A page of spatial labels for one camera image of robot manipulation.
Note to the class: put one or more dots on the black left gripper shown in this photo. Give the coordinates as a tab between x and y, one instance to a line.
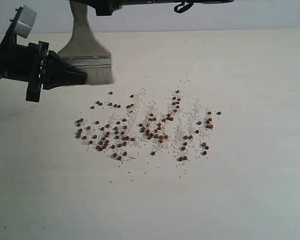
27	64

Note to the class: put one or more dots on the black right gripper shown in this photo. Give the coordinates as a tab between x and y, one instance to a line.
107	7

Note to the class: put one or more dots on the white paint brush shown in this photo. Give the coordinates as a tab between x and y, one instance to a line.
84	52

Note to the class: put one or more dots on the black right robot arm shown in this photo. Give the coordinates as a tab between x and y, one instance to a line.
180	7

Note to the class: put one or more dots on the scattered brown round pellets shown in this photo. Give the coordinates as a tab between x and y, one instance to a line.
114	129

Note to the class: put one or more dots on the scattered white rice grains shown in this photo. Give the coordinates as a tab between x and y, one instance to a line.
97	168

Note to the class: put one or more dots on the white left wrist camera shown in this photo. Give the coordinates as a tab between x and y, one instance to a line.
23	21

